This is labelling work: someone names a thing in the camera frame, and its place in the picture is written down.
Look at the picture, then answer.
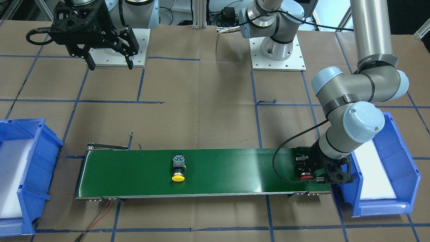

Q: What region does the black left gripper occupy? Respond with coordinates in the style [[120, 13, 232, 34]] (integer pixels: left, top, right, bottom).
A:
[[294, 142, 353, 185]]

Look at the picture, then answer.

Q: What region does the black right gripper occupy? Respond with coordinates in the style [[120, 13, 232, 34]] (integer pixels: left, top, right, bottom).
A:
[[49, 0, 139, 71]]

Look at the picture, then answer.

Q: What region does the yellow push button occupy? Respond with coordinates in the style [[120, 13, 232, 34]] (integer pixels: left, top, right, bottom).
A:
[[171, 155, 186, 182]]

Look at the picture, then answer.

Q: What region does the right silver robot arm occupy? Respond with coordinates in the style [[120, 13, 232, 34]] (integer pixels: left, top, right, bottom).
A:
[[48, 0, 159, 70]]

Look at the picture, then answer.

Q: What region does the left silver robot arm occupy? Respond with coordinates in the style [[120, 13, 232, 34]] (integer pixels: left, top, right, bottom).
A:
[[239, 0, 409, 184]]

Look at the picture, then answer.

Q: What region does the blue plastic bin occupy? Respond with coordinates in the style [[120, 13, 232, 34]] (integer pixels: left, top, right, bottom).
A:
[[0, 118, 63, 237], [340, 112, 421, 217]]

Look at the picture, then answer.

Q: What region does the green conveyor belt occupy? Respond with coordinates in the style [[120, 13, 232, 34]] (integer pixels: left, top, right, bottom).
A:
[[75, 149, 331, 200]]

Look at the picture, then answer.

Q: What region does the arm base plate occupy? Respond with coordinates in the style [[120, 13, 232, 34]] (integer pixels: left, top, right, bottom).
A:
[[249, 35, 307, 72], [86, 28, 150, 68]]

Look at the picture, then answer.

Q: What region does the aluminium frame post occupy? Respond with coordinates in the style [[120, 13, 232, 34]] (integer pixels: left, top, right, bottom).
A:
[[191, 0, 209, 29]]

